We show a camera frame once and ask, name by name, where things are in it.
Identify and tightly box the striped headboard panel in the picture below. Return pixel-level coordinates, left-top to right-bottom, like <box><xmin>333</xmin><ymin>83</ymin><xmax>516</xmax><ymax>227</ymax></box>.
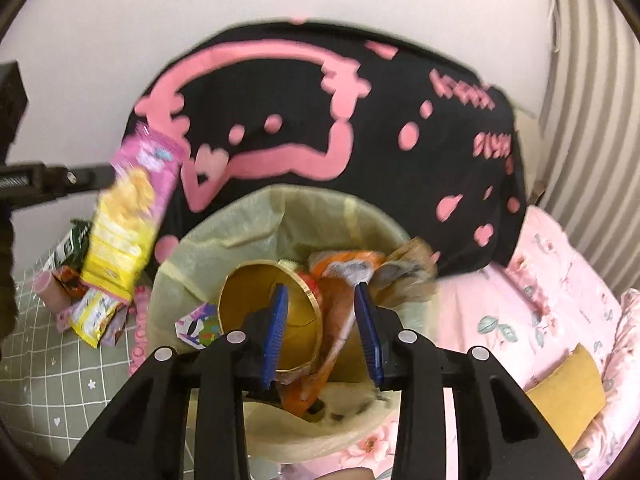
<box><xmin>532</xmin><ymin>0</ymin><xmax>640</xmax><ymax>296</ymax></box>

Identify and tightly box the brown crumpled plastic bag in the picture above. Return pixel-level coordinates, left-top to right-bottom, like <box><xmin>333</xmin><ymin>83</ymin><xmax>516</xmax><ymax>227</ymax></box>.
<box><xmin>377</xmin><ymin>240</ymin><xmax>441</xmax><ymax>306</ymax></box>

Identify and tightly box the yellow brown snack packet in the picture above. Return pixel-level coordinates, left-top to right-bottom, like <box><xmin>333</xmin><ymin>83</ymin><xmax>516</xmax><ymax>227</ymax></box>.
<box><xmin>67</xmin><ymin>287</ymin><xmax>131</xmax><ymax>348</ymax></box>

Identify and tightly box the pink lidded cup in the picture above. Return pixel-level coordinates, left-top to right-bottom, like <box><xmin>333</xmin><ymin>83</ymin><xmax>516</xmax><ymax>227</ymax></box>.
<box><xmin>34</xmin><ymin>270</ymin><xmax>73</xmax><ymax>308</ymax></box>

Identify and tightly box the yellow chips packet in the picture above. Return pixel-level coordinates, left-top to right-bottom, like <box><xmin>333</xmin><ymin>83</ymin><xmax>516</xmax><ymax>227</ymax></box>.
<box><xmin>80</xmin><ymin>120</ymin><xmax>188</xmax><ymax>306</ymax></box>

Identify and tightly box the holographic purple packet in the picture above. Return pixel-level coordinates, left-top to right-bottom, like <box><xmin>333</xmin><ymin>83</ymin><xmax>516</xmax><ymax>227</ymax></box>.
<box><xmin>175</xmin><ymin>302</ymin><xmax>223</xmax><ymax>348</ymax></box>

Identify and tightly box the green white packet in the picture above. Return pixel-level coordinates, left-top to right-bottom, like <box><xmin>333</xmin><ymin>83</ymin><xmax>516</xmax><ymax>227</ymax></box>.
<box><xmin>42</xmin><ymin>219</ymin><xmax>93</xmax><ymax>273</ymax></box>

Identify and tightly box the red gold snack packet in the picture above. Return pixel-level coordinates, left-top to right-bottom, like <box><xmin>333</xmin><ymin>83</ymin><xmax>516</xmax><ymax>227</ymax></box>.
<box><xmin>55</xmin><ymin>266</ymin><xmax>83</xmax><ymax>301</ymax></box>

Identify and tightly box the mustard yellow cushion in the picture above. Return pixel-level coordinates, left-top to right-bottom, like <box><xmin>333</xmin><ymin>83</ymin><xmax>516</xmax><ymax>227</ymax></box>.
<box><xmin>525</xmin><ymin>342</ymin><xmax>608</xmax><ymax>453</ymax></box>

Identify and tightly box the pink floral bed sheet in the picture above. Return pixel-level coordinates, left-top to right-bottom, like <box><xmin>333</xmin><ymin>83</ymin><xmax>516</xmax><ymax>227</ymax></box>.
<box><xmin>280</xmin><ymin>205</ymin><xmax>640</xmax><ymax>480</ymax></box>

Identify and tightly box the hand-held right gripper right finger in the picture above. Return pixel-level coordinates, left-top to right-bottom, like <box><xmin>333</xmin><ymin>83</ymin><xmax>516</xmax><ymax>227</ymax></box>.
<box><xmin>354</xmin><ymin>282</ymin><xmax>583</xmax><ymax>480</ymax></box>

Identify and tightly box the pink caterpillar toy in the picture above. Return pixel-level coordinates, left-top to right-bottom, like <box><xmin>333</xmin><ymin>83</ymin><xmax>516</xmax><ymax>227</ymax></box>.
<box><xmin>127</xmin><ymin>285</ymin><xmax>153</xmax><ymax>378</ymax></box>

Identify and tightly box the red gold paper cup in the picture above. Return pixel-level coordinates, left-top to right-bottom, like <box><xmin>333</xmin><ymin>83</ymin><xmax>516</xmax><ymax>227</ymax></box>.
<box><xmin>217</xmin><ymin>259</ymin><xmax>323</xmax><ymax>373</ymax></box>

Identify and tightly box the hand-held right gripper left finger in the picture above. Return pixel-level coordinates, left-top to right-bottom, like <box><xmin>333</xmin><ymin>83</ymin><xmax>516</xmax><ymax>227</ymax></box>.
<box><xmin>60</xmin><ymin>284</ymin><xmax>290</xmax><ymax>480</ymax></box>

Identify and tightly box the yellow-green plastic bin bag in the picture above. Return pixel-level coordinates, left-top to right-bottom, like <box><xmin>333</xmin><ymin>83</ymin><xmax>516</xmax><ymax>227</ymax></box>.
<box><xmin>135</xmin><ymin>185</ymin><xmax>441</xmax><ymax>466</ymax></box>

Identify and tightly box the white cable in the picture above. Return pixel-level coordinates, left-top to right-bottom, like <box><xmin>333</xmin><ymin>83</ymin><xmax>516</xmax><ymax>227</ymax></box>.
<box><xmin>545</xmin><ymin>0</ymin><xmax>561</xmax><ymax>56</ymax></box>

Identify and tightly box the black pink-print pillow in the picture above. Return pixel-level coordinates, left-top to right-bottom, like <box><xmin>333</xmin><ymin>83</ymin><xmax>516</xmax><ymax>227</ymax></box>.
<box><xmin>122</xmin><ymin>20</ymin><xmax>528</xmax><ymax>281</ymax></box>

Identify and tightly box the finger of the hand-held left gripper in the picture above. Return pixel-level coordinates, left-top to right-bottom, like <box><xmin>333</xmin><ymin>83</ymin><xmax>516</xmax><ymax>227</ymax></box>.
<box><xmin>0</xmin><ymin>161</ymin><xmax>118</xmax><ymax>206</ymax></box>

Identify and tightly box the orange bread bag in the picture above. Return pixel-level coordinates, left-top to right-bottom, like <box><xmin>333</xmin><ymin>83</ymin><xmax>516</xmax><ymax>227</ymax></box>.
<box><xmin>280</xmin><ymin>249</ymin><xmax>388</xmax><ymax>416</ymax></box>

